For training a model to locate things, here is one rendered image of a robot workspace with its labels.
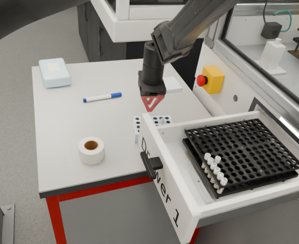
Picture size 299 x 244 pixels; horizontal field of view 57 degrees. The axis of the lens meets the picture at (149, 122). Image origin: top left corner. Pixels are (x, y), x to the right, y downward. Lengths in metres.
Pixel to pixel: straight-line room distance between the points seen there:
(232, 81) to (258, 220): 0.43
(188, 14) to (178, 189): 0.31
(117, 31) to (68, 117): 0.51
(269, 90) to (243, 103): 0.12
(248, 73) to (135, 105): 0.39
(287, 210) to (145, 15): 0.93
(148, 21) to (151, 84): 0.61
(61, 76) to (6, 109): 1.29
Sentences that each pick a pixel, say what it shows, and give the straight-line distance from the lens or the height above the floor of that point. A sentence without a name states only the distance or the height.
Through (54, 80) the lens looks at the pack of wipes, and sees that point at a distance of 1.05.
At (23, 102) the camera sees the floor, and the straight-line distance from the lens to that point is 2.35.
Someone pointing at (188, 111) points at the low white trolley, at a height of 0.76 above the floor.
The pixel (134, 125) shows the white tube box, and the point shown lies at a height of 0.80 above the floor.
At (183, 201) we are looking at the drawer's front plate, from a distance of 0.53.
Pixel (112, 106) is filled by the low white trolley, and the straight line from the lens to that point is 0.97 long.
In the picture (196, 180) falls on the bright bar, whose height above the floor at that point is 0.85.
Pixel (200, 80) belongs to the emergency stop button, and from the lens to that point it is 0.94.
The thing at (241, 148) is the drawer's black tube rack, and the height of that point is 0.90.
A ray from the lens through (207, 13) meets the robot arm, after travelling 0.47.
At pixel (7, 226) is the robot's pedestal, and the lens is 1.61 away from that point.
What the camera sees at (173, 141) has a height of 0.84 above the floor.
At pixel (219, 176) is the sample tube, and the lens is 0.60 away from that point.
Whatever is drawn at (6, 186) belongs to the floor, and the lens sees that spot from 1.78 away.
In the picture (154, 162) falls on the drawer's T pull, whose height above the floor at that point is 0.91.
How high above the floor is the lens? 1.35
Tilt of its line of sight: 40 degrees down
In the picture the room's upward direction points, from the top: 7 degrees clockwise
